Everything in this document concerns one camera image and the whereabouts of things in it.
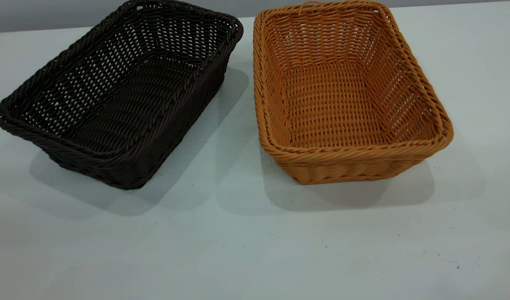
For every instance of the black woven basket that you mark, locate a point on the black woven basket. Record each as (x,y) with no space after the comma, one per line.
(125,166)

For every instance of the orange woven basket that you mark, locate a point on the orange woven basket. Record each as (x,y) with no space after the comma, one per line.
(334,160)

